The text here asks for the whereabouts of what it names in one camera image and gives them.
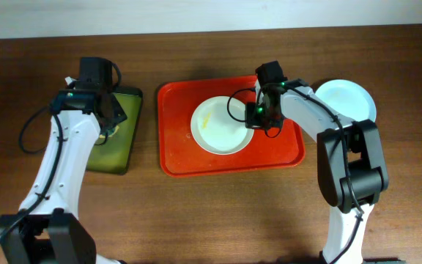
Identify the yellow green sponge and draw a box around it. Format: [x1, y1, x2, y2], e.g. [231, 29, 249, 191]
[99, 125, 119, 139]

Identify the white plate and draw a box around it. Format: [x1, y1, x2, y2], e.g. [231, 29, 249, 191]
[190, 96, 253, 155]

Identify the red plastic tray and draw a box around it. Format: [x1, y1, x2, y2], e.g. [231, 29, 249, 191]
[158, 76, 306, 177]

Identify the light blue top plate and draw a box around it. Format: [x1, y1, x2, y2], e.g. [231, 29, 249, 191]
[315, 79, 377, 122]

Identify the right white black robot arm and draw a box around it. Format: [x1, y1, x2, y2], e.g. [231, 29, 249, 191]
[245, 61, 389, 263]

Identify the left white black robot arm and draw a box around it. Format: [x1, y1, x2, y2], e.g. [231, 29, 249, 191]
[0, 57, 127, 263]

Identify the black tray with green liquid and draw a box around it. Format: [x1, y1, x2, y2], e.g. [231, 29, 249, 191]
[86, 87, 143, 175]

